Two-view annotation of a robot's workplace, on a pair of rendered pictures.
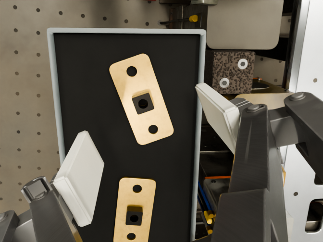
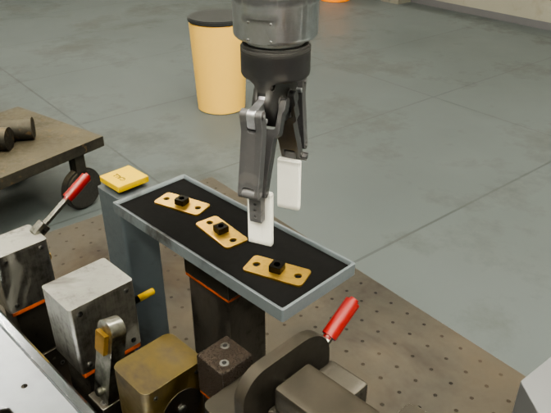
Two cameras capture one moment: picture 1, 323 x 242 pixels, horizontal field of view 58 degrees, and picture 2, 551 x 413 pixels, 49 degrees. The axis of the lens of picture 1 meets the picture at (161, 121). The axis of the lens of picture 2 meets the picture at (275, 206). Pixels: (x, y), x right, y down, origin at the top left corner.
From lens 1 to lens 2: 0.64 m
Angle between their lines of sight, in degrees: 53
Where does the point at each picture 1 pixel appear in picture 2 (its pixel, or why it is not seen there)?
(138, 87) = (286, 273)
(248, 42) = (229, 390)
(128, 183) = (240, 238)
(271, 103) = (164, 374)
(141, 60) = (299, 282)
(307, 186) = (15, 399)
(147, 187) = (227, 242)
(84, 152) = (294, 191)
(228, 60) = (237, 356)
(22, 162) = (285, 329)
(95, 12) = not seen: outside the picture
